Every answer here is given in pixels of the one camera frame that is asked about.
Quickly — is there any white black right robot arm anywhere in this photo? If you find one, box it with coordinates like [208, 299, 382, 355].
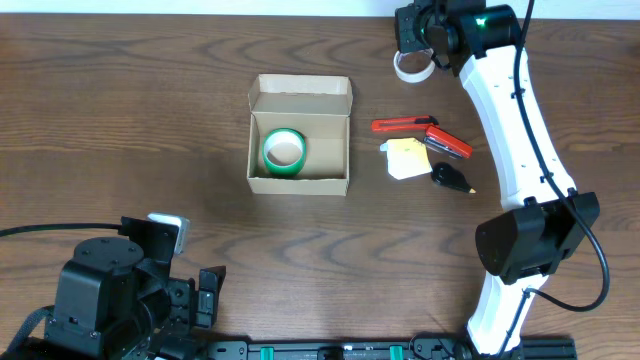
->
[395, 0, 600, 359]

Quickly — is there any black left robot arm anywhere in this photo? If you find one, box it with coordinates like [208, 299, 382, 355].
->
[2, 237, 226, 359]

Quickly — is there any yellow white sticky note pad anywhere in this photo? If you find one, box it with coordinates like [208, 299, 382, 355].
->
[379, 138, 432, 180]

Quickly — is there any white tape roll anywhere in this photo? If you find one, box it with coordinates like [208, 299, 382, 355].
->
[393, 49, 436, 84]

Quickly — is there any brown cardboard box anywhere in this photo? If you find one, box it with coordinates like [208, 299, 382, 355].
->
[246, 74, 353, 196]

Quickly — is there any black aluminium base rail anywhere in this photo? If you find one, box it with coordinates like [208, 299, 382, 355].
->
[207, 336, 578, 360]

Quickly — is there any green tape roll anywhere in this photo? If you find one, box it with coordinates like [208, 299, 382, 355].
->
[262, 128, 306, 177]

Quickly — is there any red box cutter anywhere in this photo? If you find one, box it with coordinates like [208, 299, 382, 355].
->
[371, 115, 439, 133]

